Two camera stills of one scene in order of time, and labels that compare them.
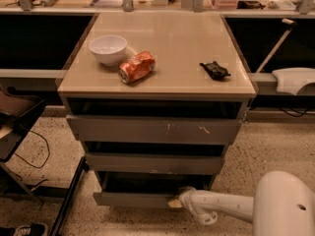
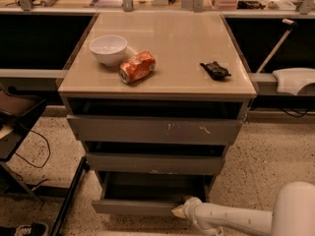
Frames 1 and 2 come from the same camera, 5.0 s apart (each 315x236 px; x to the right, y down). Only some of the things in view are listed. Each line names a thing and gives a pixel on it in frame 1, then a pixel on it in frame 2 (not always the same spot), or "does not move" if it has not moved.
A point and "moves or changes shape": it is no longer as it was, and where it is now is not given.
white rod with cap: [291, 25] does not move
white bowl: [109, 49] does not move
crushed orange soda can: [137, 67] does not move
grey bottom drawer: [145, 189] moves or changes shape
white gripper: [187, 197] to [192, 207]
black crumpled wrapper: [216, 71] does not move
